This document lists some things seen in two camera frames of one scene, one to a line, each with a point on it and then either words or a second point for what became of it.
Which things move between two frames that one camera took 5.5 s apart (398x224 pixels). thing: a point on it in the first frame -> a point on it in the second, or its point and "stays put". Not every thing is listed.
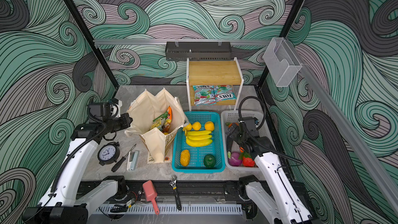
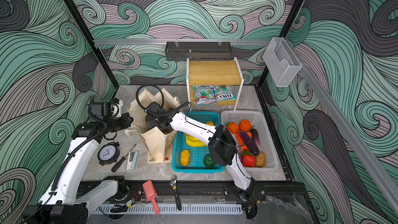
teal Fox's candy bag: (224, 92) stays put
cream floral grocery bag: (142, 111) stays put
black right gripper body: (237, 135) -> (154, 123)
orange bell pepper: (229, 126) stays put
